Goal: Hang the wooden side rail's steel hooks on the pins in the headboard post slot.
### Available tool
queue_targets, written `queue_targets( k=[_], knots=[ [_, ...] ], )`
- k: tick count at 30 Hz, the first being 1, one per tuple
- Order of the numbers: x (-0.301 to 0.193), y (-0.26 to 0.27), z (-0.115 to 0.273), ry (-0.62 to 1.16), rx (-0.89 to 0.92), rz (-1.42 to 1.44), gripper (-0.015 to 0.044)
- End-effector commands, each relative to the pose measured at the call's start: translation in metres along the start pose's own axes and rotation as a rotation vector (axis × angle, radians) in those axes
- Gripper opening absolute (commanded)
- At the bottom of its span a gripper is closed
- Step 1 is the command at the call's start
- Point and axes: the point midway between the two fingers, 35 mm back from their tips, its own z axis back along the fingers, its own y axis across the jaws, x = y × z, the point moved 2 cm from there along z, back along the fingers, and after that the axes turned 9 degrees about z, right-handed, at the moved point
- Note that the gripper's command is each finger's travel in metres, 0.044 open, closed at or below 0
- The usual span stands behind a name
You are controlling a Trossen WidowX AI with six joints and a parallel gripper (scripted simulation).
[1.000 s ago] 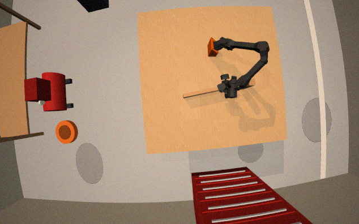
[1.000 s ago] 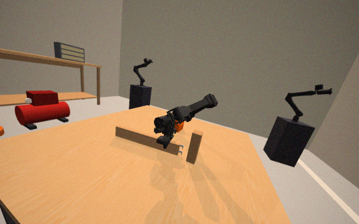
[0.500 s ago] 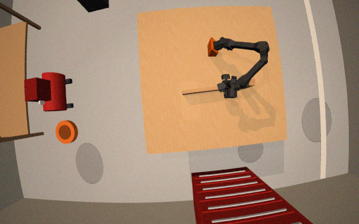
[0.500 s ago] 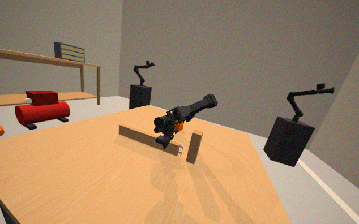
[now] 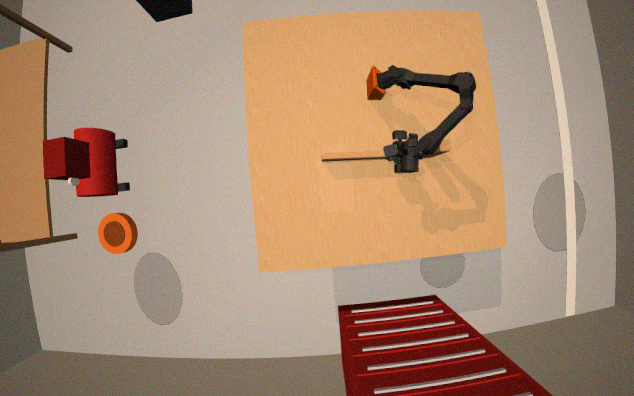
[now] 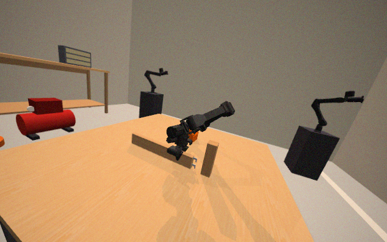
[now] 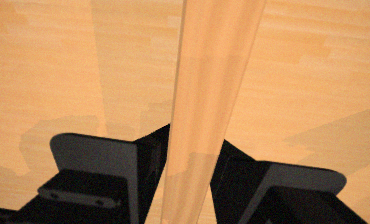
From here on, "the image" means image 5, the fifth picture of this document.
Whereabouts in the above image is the brown wooden post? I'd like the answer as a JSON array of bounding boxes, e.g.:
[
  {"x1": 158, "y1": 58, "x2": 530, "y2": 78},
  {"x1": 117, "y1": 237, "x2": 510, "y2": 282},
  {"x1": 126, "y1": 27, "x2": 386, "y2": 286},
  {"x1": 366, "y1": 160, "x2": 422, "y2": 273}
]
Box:
[{"x1": 424, "y1": 139, "x2": 451, "y2": 159}]

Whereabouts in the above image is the light wooden rail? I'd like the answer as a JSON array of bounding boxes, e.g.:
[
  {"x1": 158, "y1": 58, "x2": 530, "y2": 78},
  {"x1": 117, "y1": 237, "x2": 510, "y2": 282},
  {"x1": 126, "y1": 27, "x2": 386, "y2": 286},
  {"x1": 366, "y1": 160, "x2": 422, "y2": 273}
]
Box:
[{"x1": 322, "y1": 151, "x2": 386, "y2": 162}]

